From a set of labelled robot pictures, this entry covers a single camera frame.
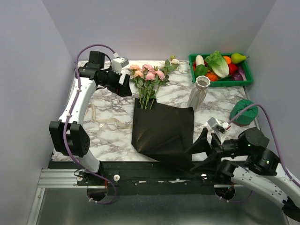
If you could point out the green plastic bin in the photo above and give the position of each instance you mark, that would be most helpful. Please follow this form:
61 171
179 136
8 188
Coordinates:
225 82

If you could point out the black wrapping paper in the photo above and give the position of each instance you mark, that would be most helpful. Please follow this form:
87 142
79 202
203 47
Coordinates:
164 133

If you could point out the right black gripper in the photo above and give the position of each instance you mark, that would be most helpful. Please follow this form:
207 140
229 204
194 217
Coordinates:
209 165

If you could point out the white toy radish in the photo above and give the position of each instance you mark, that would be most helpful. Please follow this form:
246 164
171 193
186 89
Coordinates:
199 60

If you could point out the toy lettuce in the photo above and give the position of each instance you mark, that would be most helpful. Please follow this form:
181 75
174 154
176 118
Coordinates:
217 64

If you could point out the jute twine on vase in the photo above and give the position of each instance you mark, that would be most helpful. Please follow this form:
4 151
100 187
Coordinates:
199 97

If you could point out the orange toy carrot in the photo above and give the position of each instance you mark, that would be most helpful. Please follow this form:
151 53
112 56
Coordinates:
212 76

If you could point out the toy orange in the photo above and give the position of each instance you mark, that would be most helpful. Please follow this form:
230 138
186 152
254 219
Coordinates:
227 59

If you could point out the pink flower bouquet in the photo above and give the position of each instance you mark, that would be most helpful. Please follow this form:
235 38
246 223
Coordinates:
148 79

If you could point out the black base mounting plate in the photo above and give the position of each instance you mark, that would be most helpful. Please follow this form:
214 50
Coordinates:
146 178

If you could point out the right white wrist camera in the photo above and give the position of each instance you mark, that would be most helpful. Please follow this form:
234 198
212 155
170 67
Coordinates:
218 125

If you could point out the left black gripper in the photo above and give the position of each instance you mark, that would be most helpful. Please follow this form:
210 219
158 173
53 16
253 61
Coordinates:
123 90

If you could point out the cream ribbon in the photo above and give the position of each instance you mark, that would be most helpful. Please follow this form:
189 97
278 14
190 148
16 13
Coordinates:
94 117

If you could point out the green rolled cloth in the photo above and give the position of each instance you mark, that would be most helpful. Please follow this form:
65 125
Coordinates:
247 117

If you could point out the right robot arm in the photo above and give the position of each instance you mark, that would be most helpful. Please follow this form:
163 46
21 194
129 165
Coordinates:
247 161

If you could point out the white ribbed vase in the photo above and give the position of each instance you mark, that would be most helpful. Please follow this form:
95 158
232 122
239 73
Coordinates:
202 83

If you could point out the toy pear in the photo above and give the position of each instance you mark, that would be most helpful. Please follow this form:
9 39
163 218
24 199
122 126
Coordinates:
237 58

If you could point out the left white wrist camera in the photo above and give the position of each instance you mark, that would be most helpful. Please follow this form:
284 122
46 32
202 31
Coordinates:
118 64

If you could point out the red toy pepper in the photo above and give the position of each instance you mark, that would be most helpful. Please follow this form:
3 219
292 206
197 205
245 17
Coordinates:
232 68

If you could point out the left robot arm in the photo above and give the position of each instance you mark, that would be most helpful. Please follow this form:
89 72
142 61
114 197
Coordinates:
67 133

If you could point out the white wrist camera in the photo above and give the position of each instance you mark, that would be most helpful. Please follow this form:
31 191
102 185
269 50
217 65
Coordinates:
118 64
218 125

